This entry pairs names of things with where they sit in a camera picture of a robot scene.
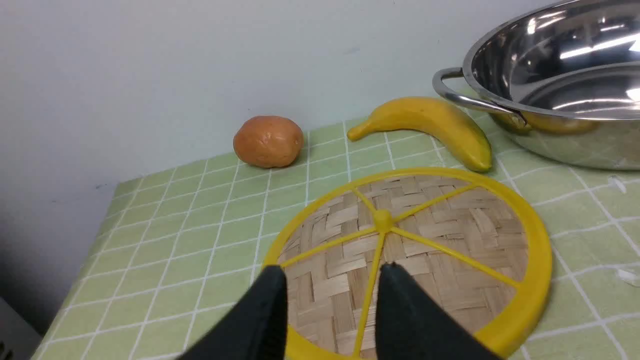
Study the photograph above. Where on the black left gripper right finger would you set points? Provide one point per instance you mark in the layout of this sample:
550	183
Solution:
410	325

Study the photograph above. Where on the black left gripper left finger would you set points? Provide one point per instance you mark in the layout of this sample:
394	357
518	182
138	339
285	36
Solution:
255	328

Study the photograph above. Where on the yellow woven bamboo steamer lid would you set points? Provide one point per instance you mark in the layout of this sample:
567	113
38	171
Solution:
471	243

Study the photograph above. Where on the stainless steel pot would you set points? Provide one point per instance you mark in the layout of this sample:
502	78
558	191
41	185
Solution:
561	81

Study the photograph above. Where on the green checkered tablecloth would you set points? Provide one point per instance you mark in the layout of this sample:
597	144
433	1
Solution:
178	247

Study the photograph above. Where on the yellow toy banana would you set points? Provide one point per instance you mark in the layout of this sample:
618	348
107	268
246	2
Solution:
444	121

